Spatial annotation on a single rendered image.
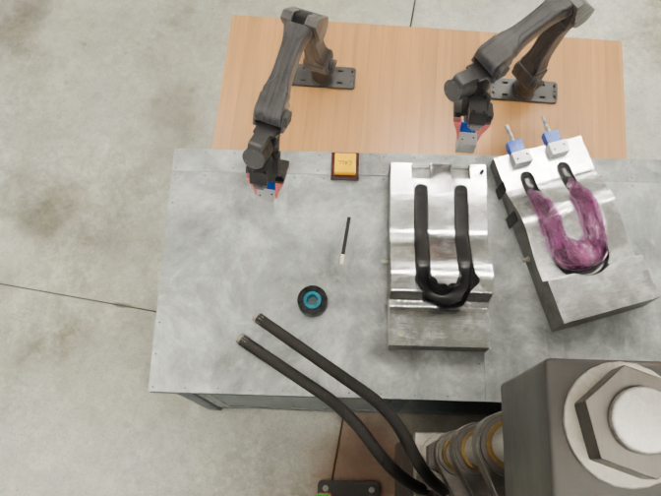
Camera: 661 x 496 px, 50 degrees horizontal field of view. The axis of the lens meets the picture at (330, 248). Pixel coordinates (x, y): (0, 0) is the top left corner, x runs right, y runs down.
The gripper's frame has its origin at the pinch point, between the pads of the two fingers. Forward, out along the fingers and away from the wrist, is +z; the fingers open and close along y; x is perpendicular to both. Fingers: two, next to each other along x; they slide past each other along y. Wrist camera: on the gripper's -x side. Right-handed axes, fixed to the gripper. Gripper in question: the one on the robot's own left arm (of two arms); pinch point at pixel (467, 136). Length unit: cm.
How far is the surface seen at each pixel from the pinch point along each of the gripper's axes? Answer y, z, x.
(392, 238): -17.1, 18.9, -22.8
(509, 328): 16, 36, -35
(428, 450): -3, 49, -66
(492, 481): -1, -9, -106
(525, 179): 18.1, 11.7, -0.9
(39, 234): -154, 89, 34
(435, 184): -7.1, 10.9, -8.2
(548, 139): 23.6, 4.2, 8.8
